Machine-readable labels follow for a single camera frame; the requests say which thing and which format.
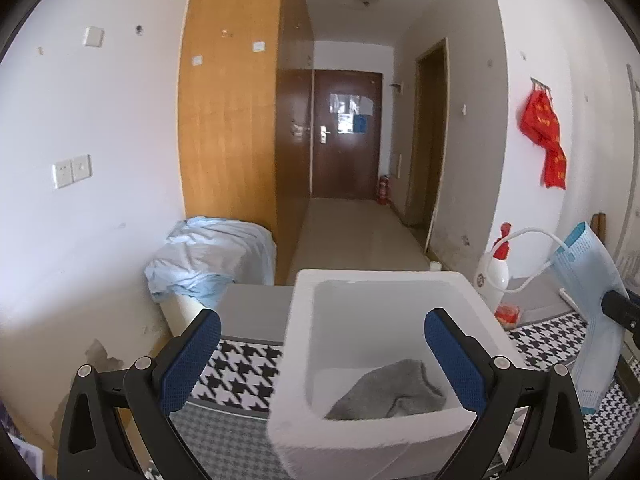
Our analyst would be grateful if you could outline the houndstooth blanket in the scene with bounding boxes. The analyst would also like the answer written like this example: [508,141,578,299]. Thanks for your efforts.
[145,275,640,480]

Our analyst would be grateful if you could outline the metal bunk bed frame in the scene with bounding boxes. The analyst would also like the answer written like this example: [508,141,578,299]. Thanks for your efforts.
[614,62,640,286]

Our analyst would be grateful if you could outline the grey sock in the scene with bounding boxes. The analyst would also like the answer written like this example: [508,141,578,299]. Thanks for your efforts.
[325,358,448,421]

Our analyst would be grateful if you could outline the white foam box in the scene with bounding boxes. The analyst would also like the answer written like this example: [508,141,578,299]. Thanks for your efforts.
[267,269,526,480]

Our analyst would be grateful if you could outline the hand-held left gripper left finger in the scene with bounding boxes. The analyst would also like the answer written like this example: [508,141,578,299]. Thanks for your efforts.
[57,308,222,480]

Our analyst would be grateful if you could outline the wooden wardrobe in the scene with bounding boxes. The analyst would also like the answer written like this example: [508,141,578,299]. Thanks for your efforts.
[177,0,316,286]

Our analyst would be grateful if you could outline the brown door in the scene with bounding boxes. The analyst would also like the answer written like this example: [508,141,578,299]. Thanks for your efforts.
[311,69,385,200]

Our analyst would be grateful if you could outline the light blue cloth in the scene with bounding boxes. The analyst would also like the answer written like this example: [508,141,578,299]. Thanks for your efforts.
[145,217,277,308]

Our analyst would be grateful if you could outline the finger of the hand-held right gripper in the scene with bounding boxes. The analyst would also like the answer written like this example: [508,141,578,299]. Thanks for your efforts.
[601,290,640,335]

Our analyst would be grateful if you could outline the papers on door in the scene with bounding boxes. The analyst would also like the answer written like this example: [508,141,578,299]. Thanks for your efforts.
[329,92,373,135]

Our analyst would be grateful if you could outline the blue face mask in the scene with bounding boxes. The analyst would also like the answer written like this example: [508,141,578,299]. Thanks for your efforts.
[492,221,631,415]

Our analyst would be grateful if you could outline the white pump bottle red cap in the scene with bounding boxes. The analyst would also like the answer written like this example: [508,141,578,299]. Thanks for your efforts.
[472,221,512,311]

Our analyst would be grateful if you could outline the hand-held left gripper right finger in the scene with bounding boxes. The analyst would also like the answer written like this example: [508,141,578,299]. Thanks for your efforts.
[424,308,591,480]

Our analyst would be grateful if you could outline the white wall socket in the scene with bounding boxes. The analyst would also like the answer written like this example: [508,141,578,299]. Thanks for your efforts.
[52,154,93,190]

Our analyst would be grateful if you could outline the red hanging bags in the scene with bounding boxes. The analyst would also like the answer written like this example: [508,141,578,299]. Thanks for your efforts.
[519,87,568,191]

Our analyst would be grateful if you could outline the red snack packet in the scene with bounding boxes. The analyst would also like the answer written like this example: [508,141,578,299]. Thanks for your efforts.
[494,302,522,330]

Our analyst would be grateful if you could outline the brown door frame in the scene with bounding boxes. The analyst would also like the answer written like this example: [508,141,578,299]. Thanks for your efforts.
[404,37,449,256]

